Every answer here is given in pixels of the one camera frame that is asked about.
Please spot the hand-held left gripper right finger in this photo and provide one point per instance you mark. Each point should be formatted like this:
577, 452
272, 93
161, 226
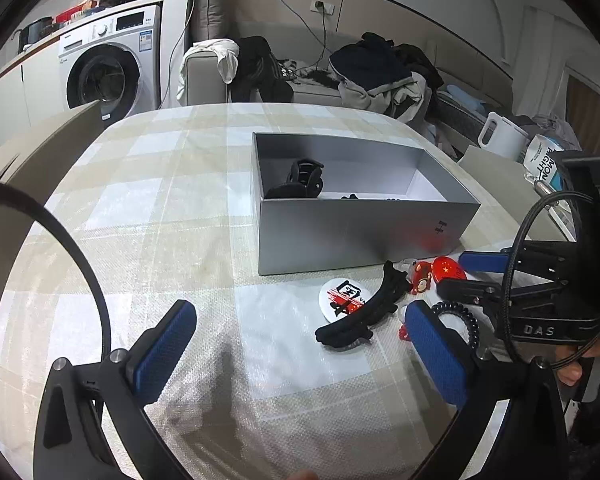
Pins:
437, 357

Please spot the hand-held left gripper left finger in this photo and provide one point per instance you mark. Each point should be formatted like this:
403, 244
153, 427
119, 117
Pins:
162, 357

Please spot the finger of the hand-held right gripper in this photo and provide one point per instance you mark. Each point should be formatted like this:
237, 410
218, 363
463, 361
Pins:
482, 262
467, 290

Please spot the red round badge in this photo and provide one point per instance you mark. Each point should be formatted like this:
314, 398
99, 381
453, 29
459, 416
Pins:
450, 270

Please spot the grey cardboard box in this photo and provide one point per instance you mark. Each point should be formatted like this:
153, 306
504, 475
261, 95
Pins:
350, 230

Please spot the person's right hand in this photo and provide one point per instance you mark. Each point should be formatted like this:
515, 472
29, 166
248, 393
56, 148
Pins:
570, 372

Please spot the small red ornament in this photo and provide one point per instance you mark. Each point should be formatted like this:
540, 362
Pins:
404, 333

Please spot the red monkey charm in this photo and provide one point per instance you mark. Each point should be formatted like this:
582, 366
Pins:
421, 277

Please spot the long black hair clip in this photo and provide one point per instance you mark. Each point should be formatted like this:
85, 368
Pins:
360, 315

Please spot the white printed mug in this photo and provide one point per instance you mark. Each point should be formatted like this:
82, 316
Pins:
542, 160

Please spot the white round badge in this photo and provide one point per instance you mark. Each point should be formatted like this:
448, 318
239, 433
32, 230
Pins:
332, 300

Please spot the white electric kettle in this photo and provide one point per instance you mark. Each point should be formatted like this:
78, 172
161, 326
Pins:
502, 137

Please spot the checked tablecloth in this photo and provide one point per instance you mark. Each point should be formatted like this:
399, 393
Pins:
180, 210

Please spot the brown curtain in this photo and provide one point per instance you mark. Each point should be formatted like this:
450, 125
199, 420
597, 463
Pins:
592, 110

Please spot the black claw hair clip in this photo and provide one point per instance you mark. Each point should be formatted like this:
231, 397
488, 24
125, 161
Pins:
302, 180

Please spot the pile of dark clothes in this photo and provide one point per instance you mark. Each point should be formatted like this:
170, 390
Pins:
380, 70

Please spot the grey sofa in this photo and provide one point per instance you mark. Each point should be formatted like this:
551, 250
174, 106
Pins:
310, 95

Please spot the white washing machine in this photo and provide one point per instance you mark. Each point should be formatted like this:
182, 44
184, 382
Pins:
110, 70

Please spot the black garment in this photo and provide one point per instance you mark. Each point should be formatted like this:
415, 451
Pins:
260, 70

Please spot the white garment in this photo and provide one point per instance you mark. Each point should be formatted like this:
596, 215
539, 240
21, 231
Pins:
215, 60

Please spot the white cabinet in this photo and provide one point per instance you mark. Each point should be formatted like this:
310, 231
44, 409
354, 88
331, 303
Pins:
20, 90

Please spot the grey pillow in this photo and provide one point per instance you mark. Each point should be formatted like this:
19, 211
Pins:
211, 10

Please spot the black cooking pot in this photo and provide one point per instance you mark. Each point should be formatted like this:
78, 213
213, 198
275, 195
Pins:
36, 30

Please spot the white wall outlet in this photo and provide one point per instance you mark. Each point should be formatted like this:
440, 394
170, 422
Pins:
322, 7

